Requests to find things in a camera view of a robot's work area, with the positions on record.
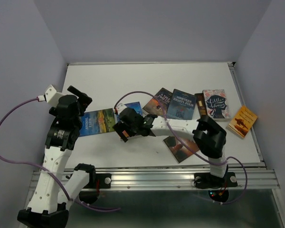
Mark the Nineteen Eighty-Four book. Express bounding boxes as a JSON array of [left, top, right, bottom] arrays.
[[166, 89, 196, 120]]

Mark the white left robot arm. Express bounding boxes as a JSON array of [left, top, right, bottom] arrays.
[[17, 86, 96, 228]]

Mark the Little Women book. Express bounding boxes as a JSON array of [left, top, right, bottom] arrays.
[[202, 89, 231, 121]]

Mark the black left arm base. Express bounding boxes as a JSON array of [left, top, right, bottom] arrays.
[[83, 173, 112, 190]]

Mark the orange yellow book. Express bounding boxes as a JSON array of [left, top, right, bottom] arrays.
[[227, 106, 258, 139]]

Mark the aluminium right side rail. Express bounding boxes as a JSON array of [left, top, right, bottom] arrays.
[[228, 62, 266, 167]]

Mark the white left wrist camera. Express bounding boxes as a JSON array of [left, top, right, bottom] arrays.
[[37, 85, 63, 107]]

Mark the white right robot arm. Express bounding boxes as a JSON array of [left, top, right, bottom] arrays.
[[114, 104, 228, 185]]

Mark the dark brown book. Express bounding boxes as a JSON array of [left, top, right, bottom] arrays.
[[194, 93, 208, 117]]

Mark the aluminium rail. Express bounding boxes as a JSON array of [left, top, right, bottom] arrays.
[[96, 167, 280, 191], [228, 62, 266, 167]]

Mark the blue sunset cover book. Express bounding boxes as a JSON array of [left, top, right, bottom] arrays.
[[125, 102, 143, 116]]

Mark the A Tale of Two Cities book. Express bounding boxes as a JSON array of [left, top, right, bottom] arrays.
[[142, 88, 172, 116]]

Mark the Animal Farm book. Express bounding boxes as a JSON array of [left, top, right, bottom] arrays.
[[80, 108, 116, 137]]

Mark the aluminium front rail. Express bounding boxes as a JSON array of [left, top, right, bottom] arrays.
[[96, 167, 280, 191]]

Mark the Three Days to See book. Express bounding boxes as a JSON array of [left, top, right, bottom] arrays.
[[163, 136, 199, 163]]

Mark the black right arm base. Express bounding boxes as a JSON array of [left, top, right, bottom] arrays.
[[193, 172, 238, 189]]

